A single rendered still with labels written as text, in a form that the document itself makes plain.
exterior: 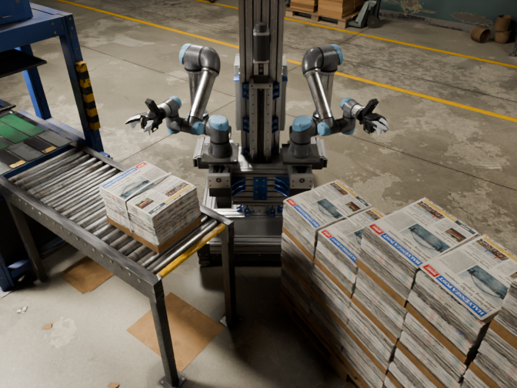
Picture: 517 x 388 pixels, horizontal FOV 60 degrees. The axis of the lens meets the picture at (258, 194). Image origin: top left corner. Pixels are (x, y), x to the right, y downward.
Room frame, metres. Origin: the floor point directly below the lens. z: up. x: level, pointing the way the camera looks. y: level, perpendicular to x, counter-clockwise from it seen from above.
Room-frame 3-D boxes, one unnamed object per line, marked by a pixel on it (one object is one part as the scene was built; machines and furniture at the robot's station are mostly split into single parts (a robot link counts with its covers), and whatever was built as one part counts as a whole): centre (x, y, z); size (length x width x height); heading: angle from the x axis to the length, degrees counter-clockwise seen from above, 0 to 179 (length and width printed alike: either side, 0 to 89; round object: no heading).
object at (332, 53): (2.46, -0.38, 1.19); 0.15 x 0.12 x 0.55; 116
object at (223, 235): (2.15, 0.67, 0.74); 1.34 x 0.05 x 0.12; 53
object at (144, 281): (1.75, 0.98, 0.74); 1.34 x 0.05 x 0.12; 53
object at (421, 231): (1.40, -0.67, 1.06); 0.37 x 0.29 x 0.01; 122
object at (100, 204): (1.95, 0.83, 0.77); 0.47 x 0.05 x 0.05; 143
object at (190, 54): (2.46, 0.36, 1.19); 0.15 x 0.12 x 0.55; 64
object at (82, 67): (2.69, 1.09, 1.05); 0.05 x 0.05 x 0.45; 53
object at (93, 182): (2.07, 0.99, 0.77); 0.47 x 0.05 x 0.05; 143
